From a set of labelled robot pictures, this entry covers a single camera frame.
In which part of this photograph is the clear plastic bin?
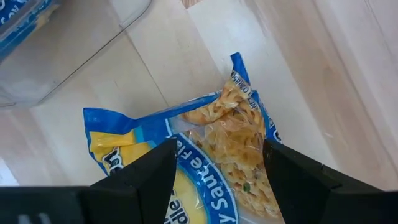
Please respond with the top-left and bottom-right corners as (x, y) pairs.
(0, 0), (153, 109)

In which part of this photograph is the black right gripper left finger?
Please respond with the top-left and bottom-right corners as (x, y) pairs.
(77, 138), (178, 224)

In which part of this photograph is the blue Maruchan noodle packet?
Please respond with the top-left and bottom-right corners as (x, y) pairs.
(0, 0), (62, 62)
(82, 52), (284, 224)

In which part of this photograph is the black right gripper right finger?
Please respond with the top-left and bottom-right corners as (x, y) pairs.
(262, 139), (343, 224)

